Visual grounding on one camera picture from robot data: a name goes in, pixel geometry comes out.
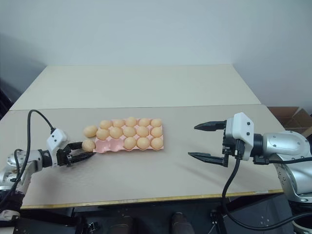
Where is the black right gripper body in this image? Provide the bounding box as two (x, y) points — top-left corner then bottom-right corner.
(221, 129), (242, 161)

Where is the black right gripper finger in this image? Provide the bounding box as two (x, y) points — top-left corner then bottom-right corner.
(194, 119), (229, 133)
(187, 152), (231, 168)

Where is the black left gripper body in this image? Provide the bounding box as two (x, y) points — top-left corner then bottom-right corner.
(56, 147), (74, 168)

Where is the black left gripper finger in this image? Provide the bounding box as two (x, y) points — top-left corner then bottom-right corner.
(69, 151), (97, 165)
(63, 141), (84, 153)

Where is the speckled tan egg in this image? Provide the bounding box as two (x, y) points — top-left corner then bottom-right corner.
(81, 139), (96, 153)

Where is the pink egg tray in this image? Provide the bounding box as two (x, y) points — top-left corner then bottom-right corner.
(93, 118), (165, 154)

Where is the brown cardboard box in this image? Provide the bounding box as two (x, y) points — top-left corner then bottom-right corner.
(267, 106), (312, 137)

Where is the dark rounded shape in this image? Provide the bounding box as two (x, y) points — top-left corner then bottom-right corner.
(171, 212), (191, 234)
(114, 215), (134, 234)

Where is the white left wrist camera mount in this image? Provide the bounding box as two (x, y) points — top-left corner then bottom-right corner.
(46, 129), (69, 153)

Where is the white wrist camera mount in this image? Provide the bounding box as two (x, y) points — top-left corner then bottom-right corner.
(46, 129), (69, 153)
(223, 112), (255, 162)

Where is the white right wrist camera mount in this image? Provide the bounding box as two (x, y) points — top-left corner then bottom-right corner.
(223, 112), (255, 162)

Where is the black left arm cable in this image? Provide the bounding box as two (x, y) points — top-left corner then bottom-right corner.
(0, 109), (56, 208)

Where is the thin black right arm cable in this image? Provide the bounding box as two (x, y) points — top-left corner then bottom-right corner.
(252, 155), (312, 165)

